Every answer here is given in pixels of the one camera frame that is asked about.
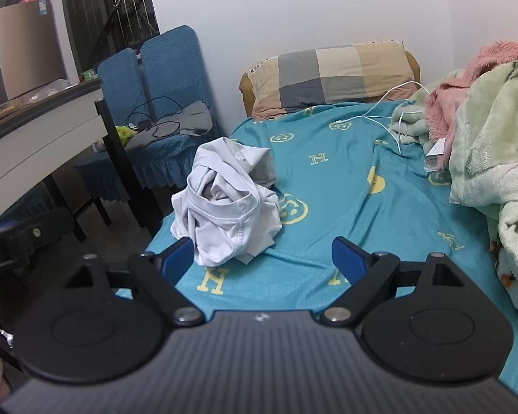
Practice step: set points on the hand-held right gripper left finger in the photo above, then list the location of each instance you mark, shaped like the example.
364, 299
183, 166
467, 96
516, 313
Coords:
179, 255

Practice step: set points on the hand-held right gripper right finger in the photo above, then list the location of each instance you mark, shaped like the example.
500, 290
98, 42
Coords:
347, 259

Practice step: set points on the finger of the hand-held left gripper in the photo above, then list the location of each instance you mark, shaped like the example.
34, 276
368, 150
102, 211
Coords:
43, 228

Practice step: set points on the white t-shirt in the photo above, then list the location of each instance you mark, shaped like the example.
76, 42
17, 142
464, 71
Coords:
224, 220

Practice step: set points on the teal patterned bed sheet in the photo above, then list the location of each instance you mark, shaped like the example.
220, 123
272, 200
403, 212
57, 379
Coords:
328, 189

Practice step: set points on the white table with black legs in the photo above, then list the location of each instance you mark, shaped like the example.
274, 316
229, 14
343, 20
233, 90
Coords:
34, 138

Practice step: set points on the yellow-green plush toy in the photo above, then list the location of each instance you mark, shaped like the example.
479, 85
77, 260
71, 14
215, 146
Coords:
124, 134

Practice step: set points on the white label tag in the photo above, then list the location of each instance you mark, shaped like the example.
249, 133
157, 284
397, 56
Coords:
435, 154

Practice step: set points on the grey cloth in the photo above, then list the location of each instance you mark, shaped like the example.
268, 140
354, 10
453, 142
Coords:
194, 118

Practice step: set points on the clear plastic bag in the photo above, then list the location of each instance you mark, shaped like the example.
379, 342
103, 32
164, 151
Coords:
47, 90

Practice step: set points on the blue covered chair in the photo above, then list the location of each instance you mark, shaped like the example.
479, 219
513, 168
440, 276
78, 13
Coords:
172, 64
118, 82

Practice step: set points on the brown cushion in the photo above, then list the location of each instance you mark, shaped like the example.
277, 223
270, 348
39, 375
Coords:
244, 90

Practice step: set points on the beige box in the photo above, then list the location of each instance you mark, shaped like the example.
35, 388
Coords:
30, 47

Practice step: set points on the green fleece blanket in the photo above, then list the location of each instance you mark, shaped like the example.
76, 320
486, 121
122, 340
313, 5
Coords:
492, 146

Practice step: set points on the checked pillow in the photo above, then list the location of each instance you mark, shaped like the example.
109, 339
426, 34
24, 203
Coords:
328, 75

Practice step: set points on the dark window with grille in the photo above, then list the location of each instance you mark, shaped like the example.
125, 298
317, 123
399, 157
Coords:
112, 8

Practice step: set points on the pink fleece blanket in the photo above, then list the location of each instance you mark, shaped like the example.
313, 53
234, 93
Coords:
492, 58

